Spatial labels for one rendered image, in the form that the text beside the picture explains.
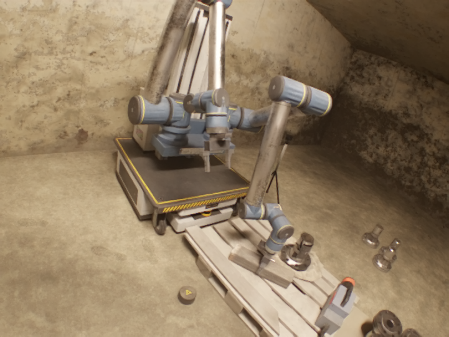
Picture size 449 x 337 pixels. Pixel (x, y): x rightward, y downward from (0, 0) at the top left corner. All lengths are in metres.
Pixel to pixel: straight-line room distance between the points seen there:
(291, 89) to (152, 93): 0.84
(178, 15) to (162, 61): 0.30
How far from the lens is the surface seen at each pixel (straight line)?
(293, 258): 1.79
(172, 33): 1.45
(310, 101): 1.32
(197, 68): 2.11
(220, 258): 1.60
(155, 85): 1.52
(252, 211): 1.38
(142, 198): 1.78
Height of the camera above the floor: 1.30
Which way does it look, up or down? 24 degrees down
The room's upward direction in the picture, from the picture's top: 17 degrees clockwise
